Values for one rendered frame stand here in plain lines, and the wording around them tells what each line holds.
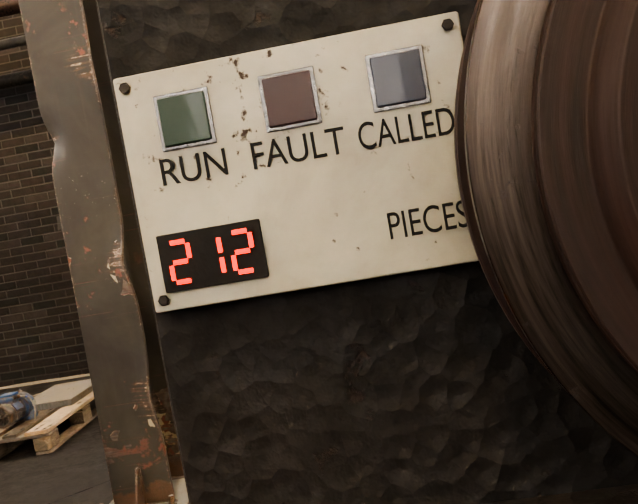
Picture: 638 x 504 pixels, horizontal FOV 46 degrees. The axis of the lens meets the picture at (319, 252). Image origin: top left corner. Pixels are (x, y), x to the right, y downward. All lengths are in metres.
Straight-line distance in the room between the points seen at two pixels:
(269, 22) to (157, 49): 0.09
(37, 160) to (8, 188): 0.38
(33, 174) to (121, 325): 4.22
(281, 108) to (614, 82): 0.25
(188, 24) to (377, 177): 0.19
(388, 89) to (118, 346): 2.74
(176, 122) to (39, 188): 6.69
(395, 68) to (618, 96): 0.20
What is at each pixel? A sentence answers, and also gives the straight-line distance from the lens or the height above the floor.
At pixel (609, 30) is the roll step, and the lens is 0.41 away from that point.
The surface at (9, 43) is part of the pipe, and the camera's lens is 6.93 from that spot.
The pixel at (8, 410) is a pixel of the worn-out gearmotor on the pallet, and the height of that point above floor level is 0.27.
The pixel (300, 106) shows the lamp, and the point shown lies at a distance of 0.55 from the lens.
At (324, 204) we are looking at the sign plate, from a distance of 0.55.
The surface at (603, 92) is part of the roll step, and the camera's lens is 0.41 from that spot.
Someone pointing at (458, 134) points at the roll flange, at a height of 1.15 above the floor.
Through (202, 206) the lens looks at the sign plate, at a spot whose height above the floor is 1.13.
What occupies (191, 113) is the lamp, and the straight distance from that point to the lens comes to 0.57.
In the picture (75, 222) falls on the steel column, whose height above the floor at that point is 1.24.
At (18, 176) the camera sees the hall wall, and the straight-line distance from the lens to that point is 7.34.
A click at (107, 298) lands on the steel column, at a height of 0.91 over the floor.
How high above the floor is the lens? 1.11
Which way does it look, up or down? 3 degrees down
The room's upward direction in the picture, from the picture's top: 10 degrees counter-clockwise
